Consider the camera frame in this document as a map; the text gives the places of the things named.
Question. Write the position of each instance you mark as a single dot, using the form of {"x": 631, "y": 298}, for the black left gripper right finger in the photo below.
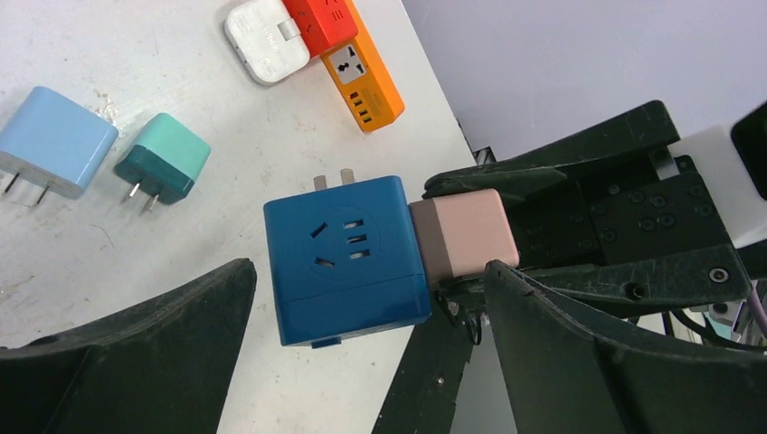
{"x": 570, "y": 368}

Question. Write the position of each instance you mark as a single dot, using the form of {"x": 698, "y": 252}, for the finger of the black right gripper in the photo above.
{"x": 641, "y": 279}
{"x": 614, "y": 141}

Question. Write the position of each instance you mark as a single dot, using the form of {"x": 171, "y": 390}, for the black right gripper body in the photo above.
{"x": 623, "y": 215}

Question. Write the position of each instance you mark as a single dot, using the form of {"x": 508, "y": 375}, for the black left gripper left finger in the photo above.
{"x": 164, "y": 365}

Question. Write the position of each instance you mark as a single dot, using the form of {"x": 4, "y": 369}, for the pink brown plug charger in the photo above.
{"x": 459, "y": 234}

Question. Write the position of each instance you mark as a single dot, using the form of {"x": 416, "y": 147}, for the teal plug charger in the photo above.
{"x": 164, "y": 160}

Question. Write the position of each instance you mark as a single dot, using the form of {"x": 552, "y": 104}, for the blue cube socket adapter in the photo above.
{"x": 345, "y": 262}

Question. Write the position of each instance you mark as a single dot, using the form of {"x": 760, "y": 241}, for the light blue plug charger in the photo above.
{"x": 54, "y": 143}

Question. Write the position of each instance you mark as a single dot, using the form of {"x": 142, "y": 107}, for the red cube socket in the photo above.
{"x": 323, "y": 24}

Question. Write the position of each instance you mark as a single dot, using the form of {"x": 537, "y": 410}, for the orange power strip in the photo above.
{"x": 363, "y": 80}

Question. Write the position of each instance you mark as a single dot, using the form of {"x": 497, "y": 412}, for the white flat adapter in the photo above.
{"x": 267, "y": 40}

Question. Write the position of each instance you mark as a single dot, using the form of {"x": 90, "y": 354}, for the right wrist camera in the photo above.
{"x": 731, "y": 158}

